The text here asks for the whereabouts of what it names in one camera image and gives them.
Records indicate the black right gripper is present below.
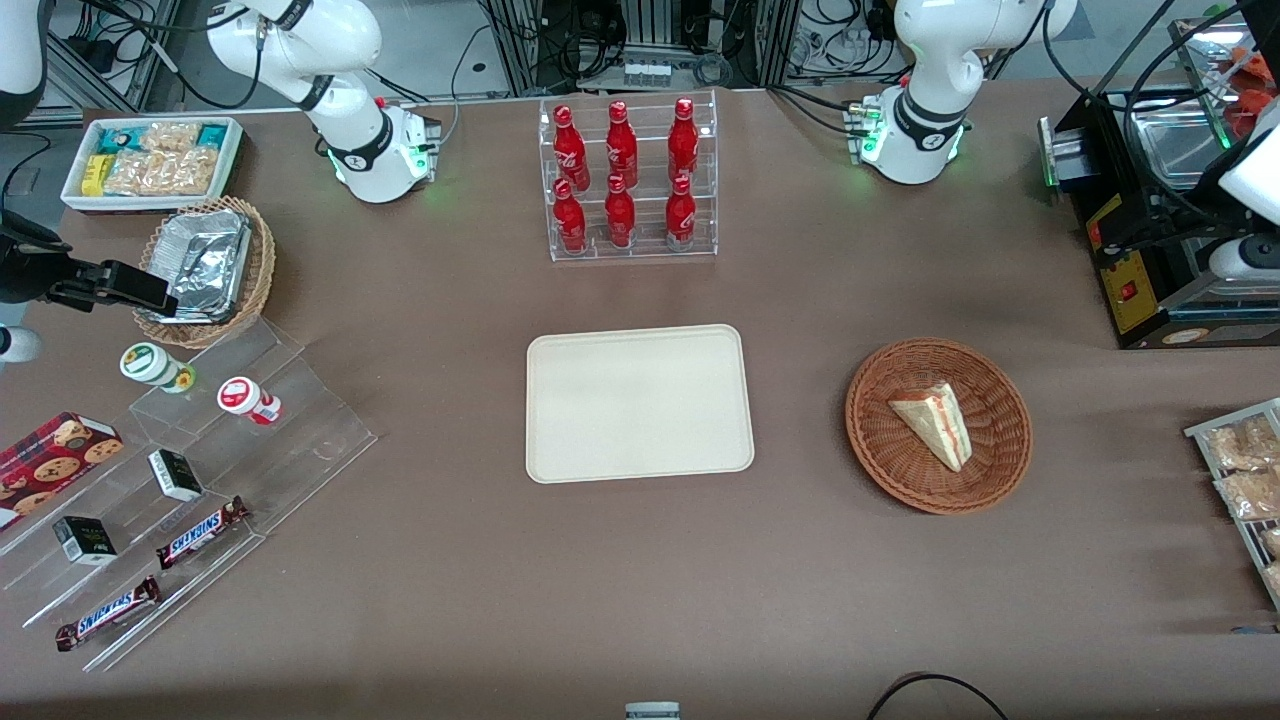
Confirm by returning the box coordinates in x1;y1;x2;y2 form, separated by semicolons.
0;210;180;318

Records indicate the small black box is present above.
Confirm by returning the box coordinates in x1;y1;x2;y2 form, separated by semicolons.
51;515;119;567
147;448;205;503

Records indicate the large clear cracker bag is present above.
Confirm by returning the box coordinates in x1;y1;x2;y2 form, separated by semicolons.
102;146;220;198

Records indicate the white plastic snack bin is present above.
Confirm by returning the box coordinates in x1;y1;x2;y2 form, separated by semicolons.
60;116;245;215

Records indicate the brown wicker basket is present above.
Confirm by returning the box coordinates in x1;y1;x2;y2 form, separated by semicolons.
845;338;1034;516

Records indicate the beige plastic tray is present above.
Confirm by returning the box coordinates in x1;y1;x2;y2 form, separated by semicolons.
526;324;756;485

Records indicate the small clear cracker bag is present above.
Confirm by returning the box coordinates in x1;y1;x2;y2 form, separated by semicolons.
140;121;202;154

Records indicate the red cola bottle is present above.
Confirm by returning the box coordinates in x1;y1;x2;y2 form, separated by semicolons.
664;174;698;252
667;97;701;182
552;104;592;192
552;178;589;255
604;174;638;250
605;100;640;189

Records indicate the aluminium frame profile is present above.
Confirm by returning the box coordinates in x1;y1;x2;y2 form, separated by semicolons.
40;0;186;116

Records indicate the snickers chocolate bar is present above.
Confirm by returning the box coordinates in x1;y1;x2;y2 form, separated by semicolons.
155;496;252;571
54;575;163;653

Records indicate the aluminium foil container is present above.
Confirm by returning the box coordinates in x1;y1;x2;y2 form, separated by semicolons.
139;209;252;326

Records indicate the triangular sandwich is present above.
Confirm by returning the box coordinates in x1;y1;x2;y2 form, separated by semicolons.
888;382;974;474

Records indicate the red lid yogurt cup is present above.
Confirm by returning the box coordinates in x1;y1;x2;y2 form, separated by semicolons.
216;376;283;427

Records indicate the black cable loop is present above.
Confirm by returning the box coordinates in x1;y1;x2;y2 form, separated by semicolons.
865;672;1012;720

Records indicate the clear acrylic bottle rack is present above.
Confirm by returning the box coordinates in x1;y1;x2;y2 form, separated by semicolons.
538;89;720;264

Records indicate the red cookie box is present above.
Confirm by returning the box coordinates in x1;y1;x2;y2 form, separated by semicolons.
0;411;126;532

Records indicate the grey snack display rack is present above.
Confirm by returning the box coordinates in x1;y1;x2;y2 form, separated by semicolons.
1184;397;1280;613

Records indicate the clear acrylic stepped display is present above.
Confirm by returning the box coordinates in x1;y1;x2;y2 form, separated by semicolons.
0;317;379;674

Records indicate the black food warmer machine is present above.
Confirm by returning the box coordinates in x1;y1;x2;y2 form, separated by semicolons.
1038;0;1280;351

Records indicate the light wicker basket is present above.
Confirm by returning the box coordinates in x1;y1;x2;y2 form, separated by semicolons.
132;195;277;350

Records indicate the green lid yogurt cup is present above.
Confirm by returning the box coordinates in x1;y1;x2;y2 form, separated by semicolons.
119;342;197;395

